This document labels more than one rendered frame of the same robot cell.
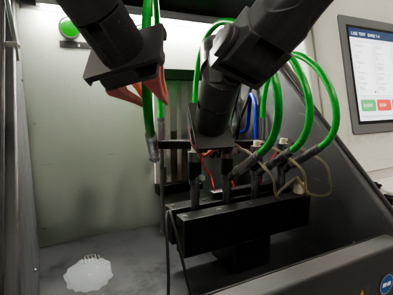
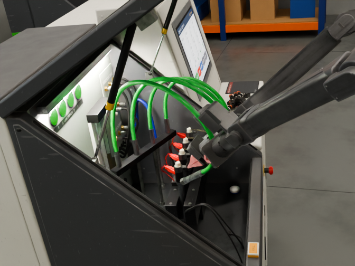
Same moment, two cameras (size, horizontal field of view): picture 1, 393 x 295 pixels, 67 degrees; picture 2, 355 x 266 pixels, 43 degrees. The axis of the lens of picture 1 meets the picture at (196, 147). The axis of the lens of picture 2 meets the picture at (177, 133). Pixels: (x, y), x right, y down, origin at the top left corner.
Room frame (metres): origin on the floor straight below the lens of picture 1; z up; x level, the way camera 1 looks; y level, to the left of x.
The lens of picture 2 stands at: (-0.22, 0.96, 1.86)
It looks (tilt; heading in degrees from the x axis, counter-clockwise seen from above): 27 degrees down; 310
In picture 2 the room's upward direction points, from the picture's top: 7 degrees counter-clockwise
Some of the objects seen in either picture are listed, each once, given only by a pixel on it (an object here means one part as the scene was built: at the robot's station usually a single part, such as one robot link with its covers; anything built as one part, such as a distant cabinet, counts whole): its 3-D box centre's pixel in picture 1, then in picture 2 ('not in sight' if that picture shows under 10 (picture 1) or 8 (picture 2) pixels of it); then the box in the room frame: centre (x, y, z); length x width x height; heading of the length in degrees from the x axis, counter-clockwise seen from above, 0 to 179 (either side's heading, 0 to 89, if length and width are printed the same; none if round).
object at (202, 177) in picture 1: (197, 201); (184, 192); (0.60, 0.00, 1.00); 0.05 x 0.03 x 0.21; 27
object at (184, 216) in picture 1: (240, 229); (189, 194); (0.66, -0.10, 0.91); 0.34 x 0.10 x 0.15; 117
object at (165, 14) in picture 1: (150, 14); (80, 73); (0.84, 0.12, 1.43); 0.54 x 0.03 x 0.02; 117
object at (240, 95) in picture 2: not in sight; (237, 100); (0.81, -0.72, 1.01); 0.23 x 0.11 x 0.06; 117
